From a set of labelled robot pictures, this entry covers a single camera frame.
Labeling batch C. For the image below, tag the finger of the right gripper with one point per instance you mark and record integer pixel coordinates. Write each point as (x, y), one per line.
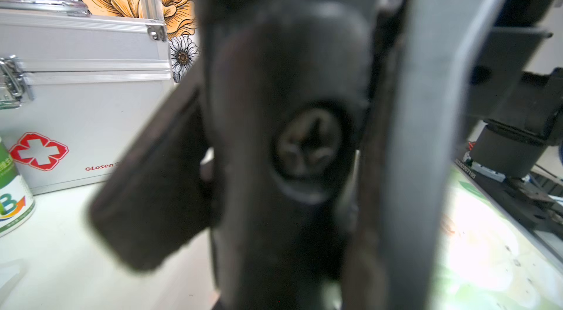
(426, 55)
(156, 200)

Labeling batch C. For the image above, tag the white bottle green cap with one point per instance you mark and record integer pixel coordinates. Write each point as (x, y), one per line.
(17, 201)

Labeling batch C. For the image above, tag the silver aluminium first aid case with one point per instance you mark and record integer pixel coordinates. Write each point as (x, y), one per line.
(76, 89)

